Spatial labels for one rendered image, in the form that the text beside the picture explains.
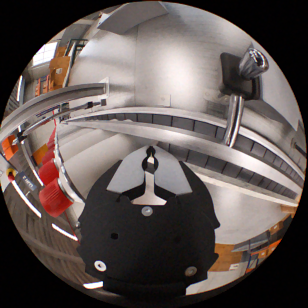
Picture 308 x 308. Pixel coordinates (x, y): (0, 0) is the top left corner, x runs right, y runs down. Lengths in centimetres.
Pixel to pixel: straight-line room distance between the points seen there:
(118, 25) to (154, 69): 26
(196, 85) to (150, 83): 11
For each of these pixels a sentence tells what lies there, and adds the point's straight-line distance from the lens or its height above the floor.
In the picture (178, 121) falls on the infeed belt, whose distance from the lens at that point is 16.
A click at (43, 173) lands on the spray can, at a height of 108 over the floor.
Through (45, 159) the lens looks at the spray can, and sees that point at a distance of 20.
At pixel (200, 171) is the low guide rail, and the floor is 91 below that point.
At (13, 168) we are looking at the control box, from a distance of 48.
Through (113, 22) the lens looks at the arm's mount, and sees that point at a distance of 41.
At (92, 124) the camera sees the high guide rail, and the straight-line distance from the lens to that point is 18.
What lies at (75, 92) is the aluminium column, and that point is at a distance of 35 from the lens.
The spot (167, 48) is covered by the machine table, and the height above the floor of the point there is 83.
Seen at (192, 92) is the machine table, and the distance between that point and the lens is 20.
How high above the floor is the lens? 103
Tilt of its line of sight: 46 degrees down
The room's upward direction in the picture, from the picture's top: 132 degrees counter-clockwise
